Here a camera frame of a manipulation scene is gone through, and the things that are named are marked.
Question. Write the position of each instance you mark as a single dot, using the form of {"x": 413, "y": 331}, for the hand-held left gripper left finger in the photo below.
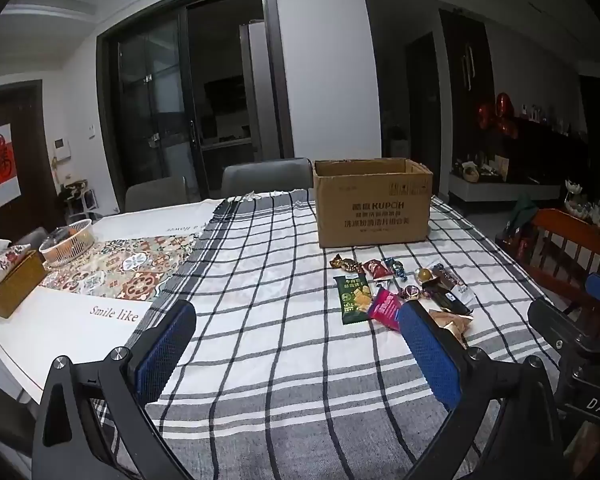
{"x": 164, "y": 347}

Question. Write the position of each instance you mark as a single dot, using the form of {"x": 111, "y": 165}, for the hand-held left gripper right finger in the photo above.
{"x": 430, "y": 352}

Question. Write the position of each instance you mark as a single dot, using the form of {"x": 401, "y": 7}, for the red snack packet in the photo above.
{"x": 377, "y": 269}

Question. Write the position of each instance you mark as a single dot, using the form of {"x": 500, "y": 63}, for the brown cardboard box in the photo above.
{"x": 375, "y": 210}

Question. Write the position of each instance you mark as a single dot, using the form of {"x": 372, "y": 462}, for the tan snack packet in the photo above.
{"x": 452, "y": 325}

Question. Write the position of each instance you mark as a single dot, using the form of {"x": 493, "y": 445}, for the black snack packet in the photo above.
{"x": 450, "y": 302}

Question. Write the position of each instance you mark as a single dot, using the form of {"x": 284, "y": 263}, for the red brown wooden chair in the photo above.
{"x": 570, "y": 240}

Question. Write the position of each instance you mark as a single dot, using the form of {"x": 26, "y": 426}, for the pink snack packet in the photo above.
{"x": 386, "y": 307}

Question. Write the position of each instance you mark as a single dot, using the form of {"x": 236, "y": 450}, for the dark red candy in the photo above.
{"x": 410, "y": 292}

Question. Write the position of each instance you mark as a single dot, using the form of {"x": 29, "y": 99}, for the yellow jelly cup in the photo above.
{"x": 423, "y": 274}

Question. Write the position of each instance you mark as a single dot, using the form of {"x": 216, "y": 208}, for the floral patterned table runner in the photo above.
{"x": 125, "y": 267}

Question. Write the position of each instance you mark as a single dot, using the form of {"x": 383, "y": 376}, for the blue gold foil candy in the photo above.
{"x": 396, "y": 267}

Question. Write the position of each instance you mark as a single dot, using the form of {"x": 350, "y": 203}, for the green cracker packet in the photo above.
{"x": 352, "y": 300}

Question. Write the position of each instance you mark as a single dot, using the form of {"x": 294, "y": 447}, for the black white checked tablecloth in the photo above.
{"x": 260, "y": 310}

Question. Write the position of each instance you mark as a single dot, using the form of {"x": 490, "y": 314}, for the dark green cloth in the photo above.
{"x": 524, "y": 210}

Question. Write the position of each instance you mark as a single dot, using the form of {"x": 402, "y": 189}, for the brown foil candy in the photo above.
{"x": 341, "y": 261}

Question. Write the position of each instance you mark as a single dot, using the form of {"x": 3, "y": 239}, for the white low cabinet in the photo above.
{"x": 505, "y": 190}

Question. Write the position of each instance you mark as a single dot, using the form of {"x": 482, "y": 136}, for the white plastic basket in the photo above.
{"x": 67, "y": 245}

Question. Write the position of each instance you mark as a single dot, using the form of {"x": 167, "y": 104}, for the grey dining chair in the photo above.
{"x": 265, "y": 177}
{"x": 155, "y": 194}

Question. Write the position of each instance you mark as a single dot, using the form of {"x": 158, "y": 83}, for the woven tissue box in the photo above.
{"x": 15, "y": 287}

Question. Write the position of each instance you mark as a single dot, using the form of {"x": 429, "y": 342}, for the small white shelf rack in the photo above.
{"x": 77, "y": 200}

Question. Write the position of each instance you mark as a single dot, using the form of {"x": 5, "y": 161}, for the red balloons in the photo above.
{"x": 502, "y": 115}

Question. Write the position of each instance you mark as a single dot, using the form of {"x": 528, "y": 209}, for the white intercom panel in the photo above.
{"x": 61, "y": 149}

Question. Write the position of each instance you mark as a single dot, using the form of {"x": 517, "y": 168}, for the dark wooden door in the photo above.
{"x": 25, "y": 160}

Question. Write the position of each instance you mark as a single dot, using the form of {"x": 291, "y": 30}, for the red white door poster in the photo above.
{"x": 1, "y": 165}

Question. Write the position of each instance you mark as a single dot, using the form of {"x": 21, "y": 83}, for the dark sliding glass door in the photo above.
{"x": 150, "y": 100}

